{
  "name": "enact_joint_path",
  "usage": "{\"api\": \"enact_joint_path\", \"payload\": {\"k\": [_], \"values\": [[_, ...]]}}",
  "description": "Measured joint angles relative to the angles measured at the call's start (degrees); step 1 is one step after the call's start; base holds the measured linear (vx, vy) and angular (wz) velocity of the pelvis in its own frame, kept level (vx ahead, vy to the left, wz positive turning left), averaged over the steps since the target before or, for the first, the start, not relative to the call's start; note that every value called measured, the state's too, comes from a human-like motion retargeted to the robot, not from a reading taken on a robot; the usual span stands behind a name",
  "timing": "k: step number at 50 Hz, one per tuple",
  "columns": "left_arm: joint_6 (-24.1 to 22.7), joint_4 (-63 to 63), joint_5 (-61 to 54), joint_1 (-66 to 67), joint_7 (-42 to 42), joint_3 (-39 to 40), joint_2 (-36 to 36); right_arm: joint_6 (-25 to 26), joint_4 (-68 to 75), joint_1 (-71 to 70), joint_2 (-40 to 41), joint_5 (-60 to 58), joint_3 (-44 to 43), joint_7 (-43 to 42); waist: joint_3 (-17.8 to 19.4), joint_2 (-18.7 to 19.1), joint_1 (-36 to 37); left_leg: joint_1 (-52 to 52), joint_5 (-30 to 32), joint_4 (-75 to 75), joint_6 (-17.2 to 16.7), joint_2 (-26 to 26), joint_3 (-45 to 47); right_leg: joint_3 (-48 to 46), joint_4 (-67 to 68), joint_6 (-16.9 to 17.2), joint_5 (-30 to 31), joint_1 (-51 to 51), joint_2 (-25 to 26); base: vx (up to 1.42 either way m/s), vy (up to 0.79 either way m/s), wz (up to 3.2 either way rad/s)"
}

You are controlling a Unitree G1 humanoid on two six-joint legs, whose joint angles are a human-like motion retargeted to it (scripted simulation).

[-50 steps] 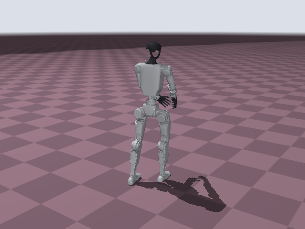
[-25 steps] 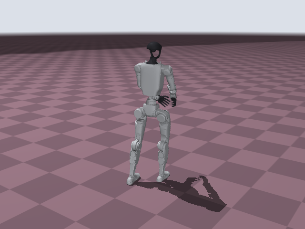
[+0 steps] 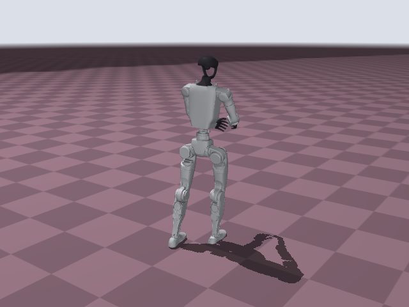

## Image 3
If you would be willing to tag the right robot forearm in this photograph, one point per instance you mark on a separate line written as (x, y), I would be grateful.
(234, 124)

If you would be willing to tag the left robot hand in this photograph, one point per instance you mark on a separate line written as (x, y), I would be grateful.
(219, 123)

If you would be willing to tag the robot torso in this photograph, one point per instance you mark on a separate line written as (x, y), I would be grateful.
(204, 109)

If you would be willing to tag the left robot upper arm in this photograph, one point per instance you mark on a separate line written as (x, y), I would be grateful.
(185, 93)

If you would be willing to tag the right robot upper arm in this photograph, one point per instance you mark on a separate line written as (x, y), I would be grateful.
(225, 96)

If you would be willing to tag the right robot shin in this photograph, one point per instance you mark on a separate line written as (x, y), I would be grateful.
(217, 210)

